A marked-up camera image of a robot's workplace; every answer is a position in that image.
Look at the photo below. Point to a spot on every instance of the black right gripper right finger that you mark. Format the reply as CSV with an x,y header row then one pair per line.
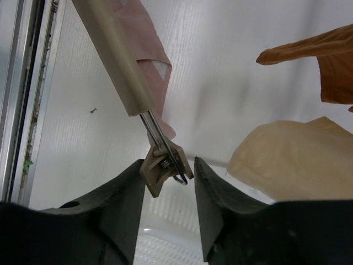
x,y
238,229

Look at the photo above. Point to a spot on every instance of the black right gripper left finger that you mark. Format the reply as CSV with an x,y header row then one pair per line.
x,y
100,227

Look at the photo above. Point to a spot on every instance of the pink underwear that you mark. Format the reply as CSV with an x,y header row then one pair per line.
x,y
148,52

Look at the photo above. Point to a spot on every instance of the aluminium mounting rail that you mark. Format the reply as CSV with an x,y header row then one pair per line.
x,y
30,33

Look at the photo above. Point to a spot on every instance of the beige clip hanger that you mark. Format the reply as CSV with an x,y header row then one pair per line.
x,y
165,159

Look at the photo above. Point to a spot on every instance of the cream underwear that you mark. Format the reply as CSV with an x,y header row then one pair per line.
x,y
290,160

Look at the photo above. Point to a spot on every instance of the white plastic basket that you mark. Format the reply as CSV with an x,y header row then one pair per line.
x,y
169,231

